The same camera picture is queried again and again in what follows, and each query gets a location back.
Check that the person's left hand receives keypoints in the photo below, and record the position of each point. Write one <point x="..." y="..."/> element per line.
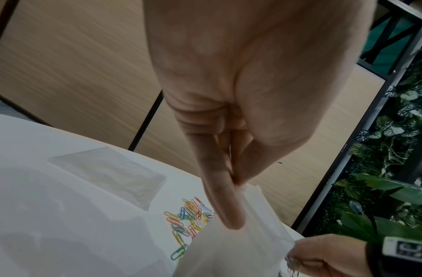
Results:
<point x="252" y="67"/>

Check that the person's right hand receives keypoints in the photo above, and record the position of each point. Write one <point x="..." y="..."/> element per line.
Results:
<point x="331" y="254"/>

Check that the clear plastic bag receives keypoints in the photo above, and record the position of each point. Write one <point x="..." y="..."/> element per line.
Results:
<point x="111" y="173"/>
<point x="238" y="243"/>

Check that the pile of coloured paper clips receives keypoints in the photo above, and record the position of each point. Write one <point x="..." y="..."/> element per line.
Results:
<point x="188" y="219"/>

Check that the right marker wristband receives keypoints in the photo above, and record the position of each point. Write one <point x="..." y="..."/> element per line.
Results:
<point x="399" y="257"/>

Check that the green leafy plant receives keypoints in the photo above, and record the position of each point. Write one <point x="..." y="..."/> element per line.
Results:
<point x="389" y="162"/>

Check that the black metal shelf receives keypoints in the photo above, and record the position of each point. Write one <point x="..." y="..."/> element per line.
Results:
<point x="392" y="38"/>

